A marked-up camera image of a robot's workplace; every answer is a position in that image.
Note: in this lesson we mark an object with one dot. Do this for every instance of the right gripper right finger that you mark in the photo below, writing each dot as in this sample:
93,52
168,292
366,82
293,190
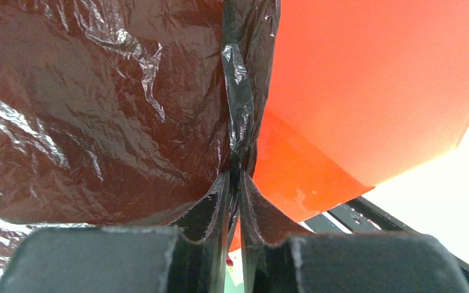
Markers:
279,255

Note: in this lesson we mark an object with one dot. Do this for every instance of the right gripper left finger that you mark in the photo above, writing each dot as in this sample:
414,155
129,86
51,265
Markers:
189,255

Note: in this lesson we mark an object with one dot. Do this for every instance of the black plastic trash bag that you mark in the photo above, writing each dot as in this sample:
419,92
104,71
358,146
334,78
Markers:
125,112

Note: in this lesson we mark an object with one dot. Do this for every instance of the orange plastic trash bin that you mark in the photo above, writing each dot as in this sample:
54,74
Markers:
361,91

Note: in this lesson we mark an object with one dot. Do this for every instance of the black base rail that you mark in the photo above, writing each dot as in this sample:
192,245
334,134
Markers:
362,216

